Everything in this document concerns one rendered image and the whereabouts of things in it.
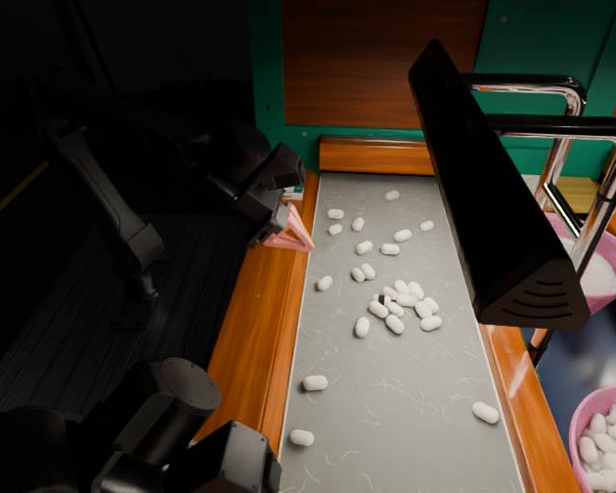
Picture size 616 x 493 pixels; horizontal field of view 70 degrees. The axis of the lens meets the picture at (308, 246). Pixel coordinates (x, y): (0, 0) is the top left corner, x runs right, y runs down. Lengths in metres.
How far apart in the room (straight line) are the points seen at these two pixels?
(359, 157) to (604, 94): 0.54
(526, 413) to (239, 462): 0.44
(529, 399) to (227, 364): 0.42
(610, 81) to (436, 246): 0.52
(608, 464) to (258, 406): 0.45
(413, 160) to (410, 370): 0.54
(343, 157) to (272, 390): 0.61
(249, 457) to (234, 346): 0.36
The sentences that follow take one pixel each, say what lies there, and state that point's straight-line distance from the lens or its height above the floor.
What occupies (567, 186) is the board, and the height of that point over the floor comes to 0.78.
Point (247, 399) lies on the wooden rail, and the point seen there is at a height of 0.77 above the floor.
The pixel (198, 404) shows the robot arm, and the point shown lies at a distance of 0.36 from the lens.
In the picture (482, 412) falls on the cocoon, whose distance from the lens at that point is 0.68.
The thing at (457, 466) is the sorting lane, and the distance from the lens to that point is 0.65.
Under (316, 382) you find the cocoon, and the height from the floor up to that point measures 0.76.
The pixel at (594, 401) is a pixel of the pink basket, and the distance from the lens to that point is 0.75.
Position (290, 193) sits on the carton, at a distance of 1.01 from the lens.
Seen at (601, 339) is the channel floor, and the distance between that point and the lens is 0.98.
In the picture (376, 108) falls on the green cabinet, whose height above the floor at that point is 0.92.
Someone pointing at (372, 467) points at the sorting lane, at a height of 0.74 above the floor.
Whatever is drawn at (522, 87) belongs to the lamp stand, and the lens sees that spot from 0.68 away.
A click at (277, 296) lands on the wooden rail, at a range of 0.77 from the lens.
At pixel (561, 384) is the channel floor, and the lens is 0.87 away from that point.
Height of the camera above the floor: 1.29
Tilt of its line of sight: 37 degrees down
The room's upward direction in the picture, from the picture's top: straight up
